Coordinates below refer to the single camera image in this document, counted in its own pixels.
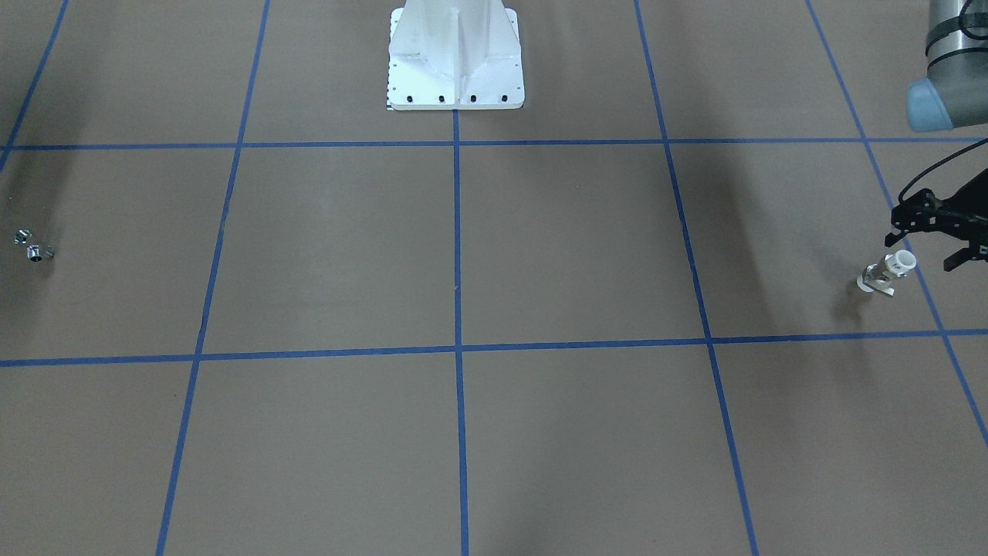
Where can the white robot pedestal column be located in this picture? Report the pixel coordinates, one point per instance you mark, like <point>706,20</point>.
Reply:
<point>455,55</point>

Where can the white PPR ball valve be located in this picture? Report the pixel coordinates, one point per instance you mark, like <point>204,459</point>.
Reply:
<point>881,277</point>

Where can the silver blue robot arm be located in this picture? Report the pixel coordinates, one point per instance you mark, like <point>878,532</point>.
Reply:
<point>953,92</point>

